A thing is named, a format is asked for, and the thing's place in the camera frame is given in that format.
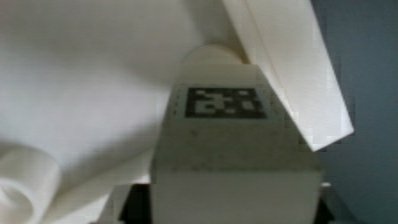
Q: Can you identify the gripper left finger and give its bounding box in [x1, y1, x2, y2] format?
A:
[120, 184, 153, 224]

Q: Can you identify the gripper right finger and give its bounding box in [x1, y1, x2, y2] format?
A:
[322, 182, 356, 224]

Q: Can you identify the white leg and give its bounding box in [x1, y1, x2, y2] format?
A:
[152, 45, 322, 224]

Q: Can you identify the white square tabletop part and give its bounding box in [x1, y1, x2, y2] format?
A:
[0, 0, 354, 224]

